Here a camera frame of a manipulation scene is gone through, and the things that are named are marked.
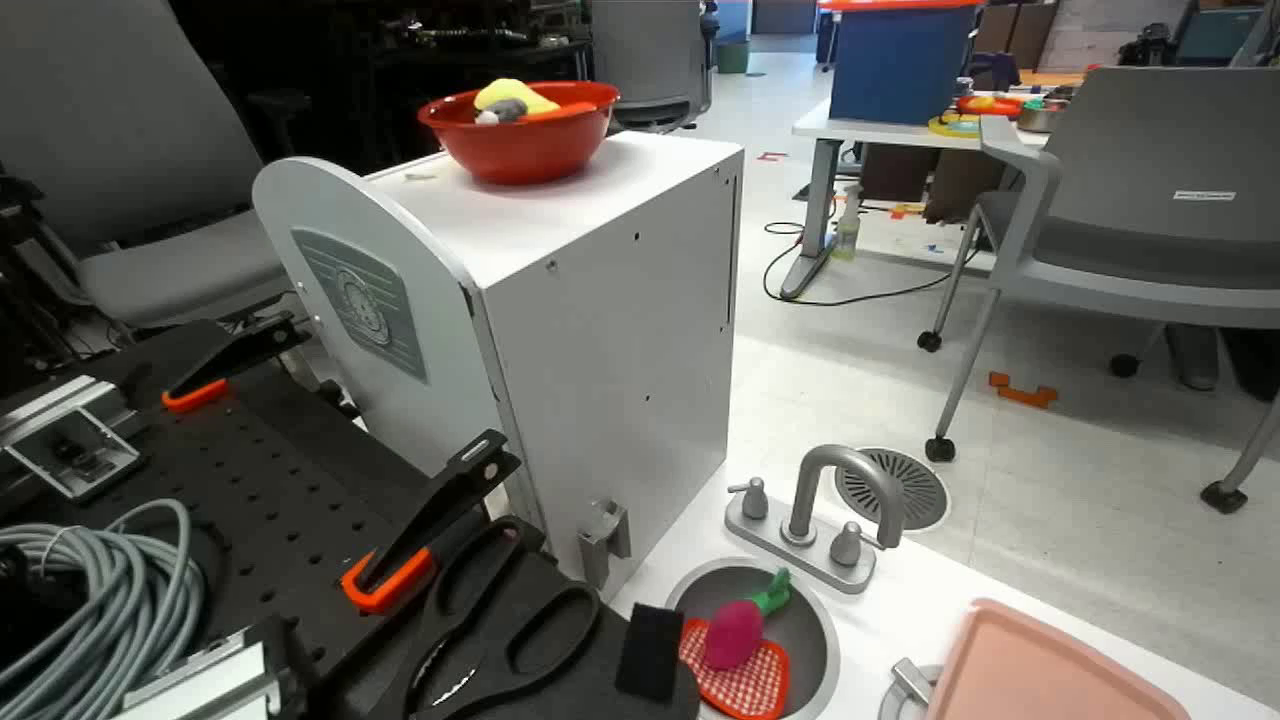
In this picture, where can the gray plush doll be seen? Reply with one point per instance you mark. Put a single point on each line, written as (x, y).
(498, 112)

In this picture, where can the red plastic bowl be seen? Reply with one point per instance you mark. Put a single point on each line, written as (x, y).
(527, 145)

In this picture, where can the white toy kitchen cabinet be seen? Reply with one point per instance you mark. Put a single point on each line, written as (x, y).
(602, 334)

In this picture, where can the gray toy faucet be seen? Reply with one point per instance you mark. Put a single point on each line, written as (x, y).
(808, 503)

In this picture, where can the clear bottle under table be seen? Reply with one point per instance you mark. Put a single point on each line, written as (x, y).
(846, 226)

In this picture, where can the orange toy block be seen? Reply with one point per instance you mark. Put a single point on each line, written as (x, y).
(566, 112)

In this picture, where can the green toy piece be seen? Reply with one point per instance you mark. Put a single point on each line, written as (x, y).
(775, 588)

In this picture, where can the pink toy fruit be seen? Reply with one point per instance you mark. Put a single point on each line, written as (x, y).
(734, 634)

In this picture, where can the small black block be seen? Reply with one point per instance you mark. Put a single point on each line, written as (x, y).
(649, 653)

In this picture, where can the round gray drain grate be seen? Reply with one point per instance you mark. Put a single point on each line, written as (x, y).
(914, 486)

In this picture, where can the round gray toy sink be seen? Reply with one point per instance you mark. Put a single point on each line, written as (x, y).
(813, 627)

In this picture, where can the black moulded foam case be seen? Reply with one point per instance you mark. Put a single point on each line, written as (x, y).
(513, 653)

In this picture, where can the green waste bin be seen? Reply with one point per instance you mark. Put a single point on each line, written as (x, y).
(734, 53)

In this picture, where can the white background table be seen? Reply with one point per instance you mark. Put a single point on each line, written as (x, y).
(867, 128)

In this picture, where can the orange mesh strainer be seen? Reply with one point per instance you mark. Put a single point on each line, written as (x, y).
(745, 686)

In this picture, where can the brown cardboard box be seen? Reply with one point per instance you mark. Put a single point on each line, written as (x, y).
(934, 182)

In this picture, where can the black perforated breadboard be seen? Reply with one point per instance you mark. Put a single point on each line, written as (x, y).
(285, 486)

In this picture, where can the orange floor piece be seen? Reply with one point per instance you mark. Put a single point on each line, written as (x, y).
(1020, 389)

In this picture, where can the blue storage bin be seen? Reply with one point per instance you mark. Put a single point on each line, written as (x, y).
(900, 63)

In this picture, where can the colourful toys on table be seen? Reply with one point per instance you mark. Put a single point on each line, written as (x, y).
(995, 105)

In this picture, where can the pink plastic tray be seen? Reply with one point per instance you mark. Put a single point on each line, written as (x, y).
(1035, 673)

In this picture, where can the gray chair with casters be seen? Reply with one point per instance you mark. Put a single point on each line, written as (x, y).
(1145, 201)

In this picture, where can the silver metal plate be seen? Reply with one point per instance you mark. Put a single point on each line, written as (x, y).
(202, 681)

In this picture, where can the gray padded office chair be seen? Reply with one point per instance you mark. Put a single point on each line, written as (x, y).
(126, 145)

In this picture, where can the silver metal bracket box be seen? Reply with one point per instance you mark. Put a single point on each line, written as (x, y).
(65, 445)

